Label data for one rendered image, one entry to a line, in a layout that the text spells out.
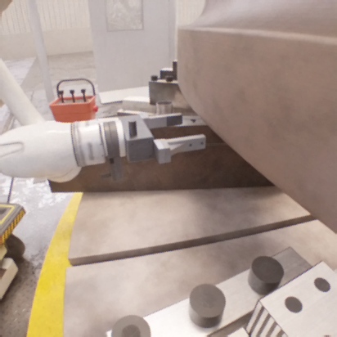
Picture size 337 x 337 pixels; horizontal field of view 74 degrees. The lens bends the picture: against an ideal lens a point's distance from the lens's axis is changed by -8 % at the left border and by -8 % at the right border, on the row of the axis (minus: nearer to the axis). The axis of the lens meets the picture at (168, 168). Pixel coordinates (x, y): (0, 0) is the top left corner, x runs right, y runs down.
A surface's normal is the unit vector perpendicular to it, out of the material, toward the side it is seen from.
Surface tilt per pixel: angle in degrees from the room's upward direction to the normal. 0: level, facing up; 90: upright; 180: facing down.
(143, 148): 90
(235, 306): 0
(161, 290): 0
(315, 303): 0
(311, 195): 90
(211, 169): 90
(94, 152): 90
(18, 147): 55
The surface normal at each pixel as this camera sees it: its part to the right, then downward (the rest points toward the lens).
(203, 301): -0.01, -0.85
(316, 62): -0.94, 0.19
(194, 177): 0.04, 0.53
